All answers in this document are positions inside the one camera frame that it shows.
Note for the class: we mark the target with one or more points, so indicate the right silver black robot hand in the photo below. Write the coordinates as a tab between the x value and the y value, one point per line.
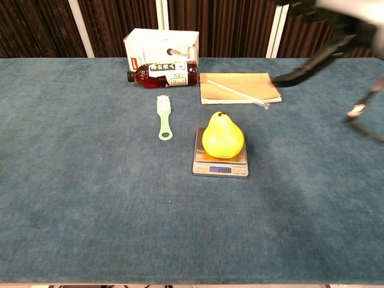
354	24

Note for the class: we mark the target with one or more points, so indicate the silver digital kitchen scale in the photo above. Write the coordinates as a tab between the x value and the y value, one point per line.
201	163

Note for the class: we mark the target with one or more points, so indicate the dark tea bottle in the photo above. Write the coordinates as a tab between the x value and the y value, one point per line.
156	78

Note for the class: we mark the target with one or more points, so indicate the clear plastic pen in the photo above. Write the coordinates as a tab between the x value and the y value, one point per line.
234	91

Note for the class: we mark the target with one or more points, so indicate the light green plastic brush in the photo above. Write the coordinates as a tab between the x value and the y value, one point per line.
163	105

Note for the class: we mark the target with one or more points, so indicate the yellow pear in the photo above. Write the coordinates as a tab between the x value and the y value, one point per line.
222	138

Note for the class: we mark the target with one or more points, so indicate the white cardboard box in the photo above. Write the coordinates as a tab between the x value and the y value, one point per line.
156	45

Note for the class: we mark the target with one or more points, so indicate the white partition post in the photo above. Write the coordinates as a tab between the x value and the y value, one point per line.
81	30
163	15
276	36

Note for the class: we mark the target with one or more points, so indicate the brown cover notebook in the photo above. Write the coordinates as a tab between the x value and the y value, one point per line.
258	85

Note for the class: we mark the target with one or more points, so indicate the teal table cloth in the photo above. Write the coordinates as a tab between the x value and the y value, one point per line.
90	195

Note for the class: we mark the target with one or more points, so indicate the dark pleated partition panel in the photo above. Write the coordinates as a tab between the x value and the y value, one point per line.
120	18
33	27
225	27
303	39

